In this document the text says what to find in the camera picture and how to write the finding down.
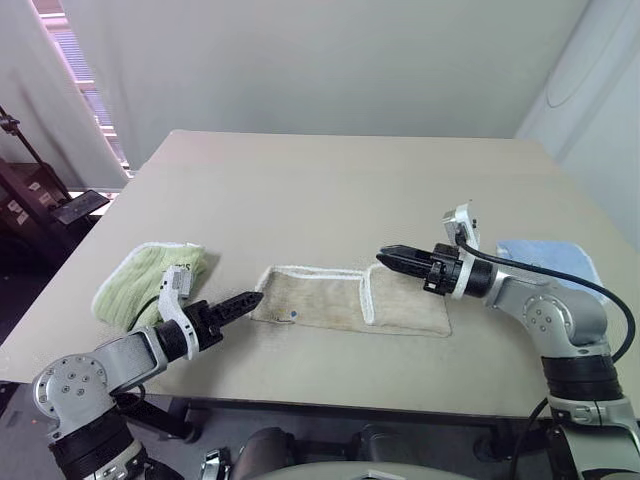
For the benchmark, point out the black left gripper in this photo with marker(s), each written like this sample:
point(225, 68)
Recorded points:
point(204, 325)

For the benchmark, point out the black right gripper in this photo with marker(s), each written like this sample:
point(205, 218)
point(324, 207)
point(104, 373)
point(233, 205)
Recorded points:
point(445, 272)

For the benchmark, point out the beige towel with white trim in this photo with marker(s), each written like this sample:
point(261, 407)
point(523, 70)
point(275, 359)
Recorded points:
point(325, 300)

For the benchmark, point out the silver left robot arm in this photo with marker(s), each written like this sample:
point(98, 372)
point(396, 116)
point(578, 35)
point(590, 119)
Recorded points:
point(125, 350)

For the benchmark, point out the green cloth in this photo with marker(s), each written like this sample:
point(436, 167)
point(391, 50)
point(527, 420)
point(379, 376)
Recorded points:
point(132, 272)

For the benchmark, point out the light blue cloth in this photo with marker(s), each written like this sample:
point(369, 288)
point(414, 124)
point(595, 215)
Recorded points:
point(550, 255)

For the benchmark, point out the dark grey rounded shape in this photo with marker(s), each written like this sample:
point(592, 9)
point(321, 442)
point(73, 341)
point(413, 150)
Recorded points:
point(385, 442)
point(265, 450)

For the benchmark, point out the silver metal clip part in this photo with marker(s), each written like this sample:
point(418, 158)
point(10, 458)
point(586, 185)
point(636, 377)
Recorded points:
point(216, 464)

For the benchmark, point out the black tablet on stand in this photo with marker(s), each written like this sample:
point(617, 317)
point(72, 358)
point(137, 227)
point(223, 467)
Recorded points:
point(80, 206)

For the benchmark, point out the dark brown cabinet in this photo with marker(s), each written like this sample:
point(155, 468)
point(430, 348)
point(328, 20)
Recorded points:
point(17, 200)

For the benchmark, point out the black tripod stand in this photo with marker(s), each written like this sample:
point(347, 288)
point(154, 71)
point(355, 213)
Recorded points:
point(25, 145)

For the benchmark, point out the window with blinds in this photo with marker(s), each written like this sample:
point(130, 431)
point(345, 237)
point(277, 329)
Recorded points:
point(85, 85)

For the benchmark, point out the white curtain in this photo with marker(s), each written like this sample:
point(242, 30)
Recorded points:
point(25, 90)

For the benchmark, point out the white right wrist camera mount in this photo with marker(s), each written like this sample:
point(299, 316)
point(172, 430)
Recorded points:
point(462, 222)

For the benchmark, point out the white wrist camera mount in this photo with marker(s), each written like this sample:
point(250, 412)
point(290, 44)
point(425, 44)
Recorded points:
point(462, 222)
point(170, 300)

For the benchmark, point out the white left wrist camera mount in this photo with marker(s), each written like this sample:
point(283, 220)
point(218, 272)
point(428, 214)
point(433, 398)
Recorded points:
point(170, 300)

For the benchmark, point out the black table frame bar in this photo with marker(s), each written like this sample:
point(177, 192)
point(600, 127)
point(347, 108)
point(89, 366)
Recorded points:
point(160, 420)

